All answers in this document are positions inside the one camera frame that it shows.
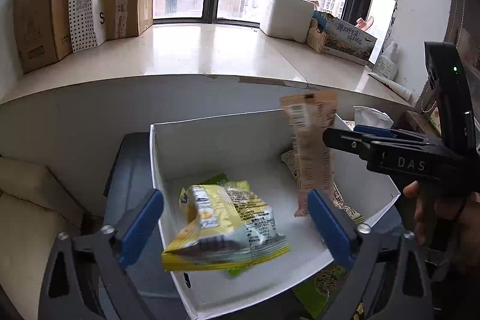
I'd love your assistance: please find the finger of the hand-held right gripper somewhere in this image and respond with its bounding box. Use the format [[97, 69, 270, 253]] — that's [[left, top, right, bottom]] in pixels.
[[322, 127, 376, 160], [353, 124, 407, 142]]

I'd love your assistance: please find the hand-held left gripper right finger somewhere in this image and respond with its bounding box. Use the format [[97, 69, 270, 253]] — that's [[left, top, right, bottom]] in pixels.
[[307, 189, 436, 320]]

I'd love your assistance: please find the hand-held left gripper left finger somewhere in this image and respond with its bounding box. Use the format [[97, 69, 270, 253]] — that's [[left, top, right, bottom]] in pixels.
[[37, 189, 166, 320]]

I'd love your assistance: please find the tan snack bar packet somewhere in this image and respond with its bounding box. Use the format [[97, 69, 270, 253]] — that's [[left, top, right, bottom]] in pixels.
[[280, 91, 339, 218]]

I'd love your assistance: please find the green seaweed snack packet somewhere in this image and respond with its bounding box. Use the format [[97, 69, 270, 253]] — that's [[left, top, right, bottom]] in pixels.
[[292, 262, 362, 319]]

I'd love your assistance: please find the yellow snack packet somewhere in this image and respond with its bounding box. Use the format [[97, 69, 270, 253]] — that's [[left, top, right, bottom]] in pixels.
[[161, 184, 292, 273]]

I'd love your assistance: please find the white cardboard box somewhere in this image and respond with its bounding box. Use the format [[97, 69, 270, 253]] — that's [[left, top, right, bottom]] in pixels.
[[149, 109, 401, 320]]

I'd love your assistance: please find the person's right hand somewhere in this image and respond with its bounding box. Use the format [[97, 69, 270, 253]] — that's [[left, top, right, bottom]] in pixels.
[[403, 181, 480, 268]]

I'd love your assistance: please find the tissue pack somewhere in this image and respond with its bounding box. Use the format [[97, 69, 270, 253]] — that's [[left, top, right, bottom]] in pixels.
[[352, 106, 394, 130]]

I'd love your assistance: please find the beige brown-print snack packet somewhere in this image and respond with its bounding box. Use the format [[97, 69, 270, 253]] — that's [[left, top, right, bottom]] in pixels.
[[281, 149, 365, 225]]

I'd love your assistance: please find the green label box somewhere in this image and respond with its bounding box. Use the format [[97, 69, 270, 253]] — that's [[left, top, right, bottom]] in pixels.
[[421, 95, 442, 136]]

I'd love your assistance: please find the white tube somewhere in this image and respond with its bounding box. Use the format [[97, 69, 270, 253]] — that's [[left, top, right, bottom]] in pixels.
[[368, 71, 413, 102]]

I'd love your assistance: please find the white plastic bottle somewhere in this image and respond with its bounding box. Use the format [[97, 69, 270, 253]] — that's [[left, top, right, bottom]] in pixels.
[[373, 41, 399, 81]]

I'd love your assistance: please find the landscape printed box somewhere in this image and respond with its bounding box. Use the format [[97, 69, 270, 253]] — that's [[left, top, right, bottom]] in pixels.
[[322, 17, 378, 66]]

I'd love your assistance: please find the small kraft paper box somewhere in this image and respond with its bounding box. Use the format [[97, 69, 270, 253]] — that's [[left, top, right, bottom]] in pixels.
[[305, 19, 330, 54]]

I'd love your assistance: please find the pink figurine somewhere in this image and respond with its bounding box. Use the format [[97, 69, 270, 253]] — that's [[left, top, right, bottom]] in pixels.
[[355, 16, 376, 33]]

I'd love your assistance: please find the white foam box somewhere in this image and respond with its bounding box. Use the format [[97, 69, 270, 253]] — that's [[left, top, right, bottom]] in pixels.
[[259, 0, 316, 44]]

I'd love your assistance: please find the small open cardboard box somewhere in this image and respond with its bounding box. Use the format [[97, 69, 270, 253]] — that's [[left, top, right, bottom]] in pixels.
[[99, 0, 155, 42]]

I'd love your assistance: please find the large brown cardboard box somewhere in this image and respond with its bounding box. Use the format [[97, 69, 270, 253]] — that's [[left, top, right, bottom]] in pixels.
[[13, 0, 74, 75]]

